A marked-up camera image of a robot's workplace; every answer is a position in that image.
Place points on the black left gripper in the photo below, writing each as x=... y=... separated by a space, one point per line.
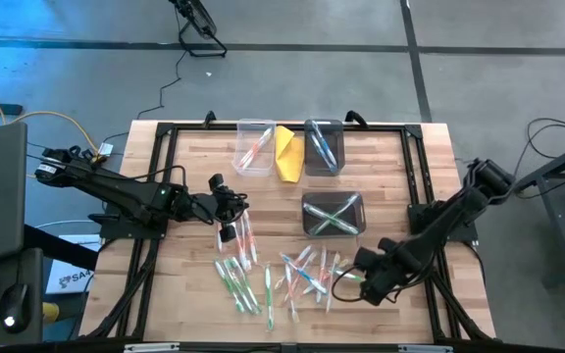
x=223 y=206

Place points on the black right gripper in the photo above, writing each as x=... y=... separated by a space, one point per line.
x=400 y=269

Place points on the green white toothbrush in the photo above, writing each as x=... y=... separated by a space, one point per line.
x=247 y=283
x=322 y=212
x=348 y=205
x=228 y=287
x=269 y=299
x=348 y=275
x=239 y=284

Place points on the blue white toothbrush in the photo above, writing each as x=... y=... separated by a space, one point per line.
x=304 y=275
x=330 y=154
x=319 y=142

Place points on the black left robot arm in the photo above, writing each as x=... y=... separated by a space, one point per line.
x=116 y=188

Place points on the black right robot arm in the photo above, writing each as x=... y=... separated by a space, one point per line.
x=449 y=216

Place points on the clear plastic bin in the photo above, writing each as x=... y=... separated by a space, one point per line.
x=268 y=164

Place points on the yellow cloth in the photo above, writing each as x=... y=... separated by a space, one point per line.
x=290 y=162

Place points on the flat dark tinted bin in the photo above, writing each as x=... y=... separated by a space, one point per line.
x=332 y=198

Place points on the tall dark tinted bin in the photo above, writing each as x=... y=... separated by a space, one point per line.
x=312 y=166

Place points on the white power adapter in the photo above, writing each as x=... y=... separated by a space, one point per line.
x=106 y=148

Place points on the white printed box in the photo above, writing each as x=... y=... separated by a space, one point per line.
x=71 y=274

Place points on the black diagonal bar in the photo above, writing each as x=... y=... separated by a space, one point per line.
x=57 y=247

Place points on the small yellow object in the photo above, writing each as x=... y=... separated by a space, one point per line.
x=51 y=312

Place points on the dark grey desk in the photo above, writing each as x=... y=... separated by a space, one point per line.
x=32 y=274

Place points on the dark side table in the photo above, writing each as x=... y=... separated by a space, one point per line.
x=557 y=166

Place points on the black computer mouse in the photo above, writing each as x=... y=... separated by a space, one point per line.
x=14 y=309

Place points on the black aluminium table frame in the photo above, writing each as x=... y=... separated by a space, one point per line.
x=189 y=127

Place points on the black frame clamp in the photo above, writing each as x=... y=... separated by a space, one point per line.
x=356 y=117
x=209 y=117

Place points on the grey edge bracket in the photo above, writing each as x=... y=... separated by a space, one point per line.
x=151 y=347
x=426 y=348

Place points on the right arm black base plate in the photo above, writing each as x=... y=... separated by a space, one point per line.
x=464 y=233

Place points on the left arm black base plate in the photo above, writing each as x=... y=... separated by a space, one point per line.
x=111 y=229

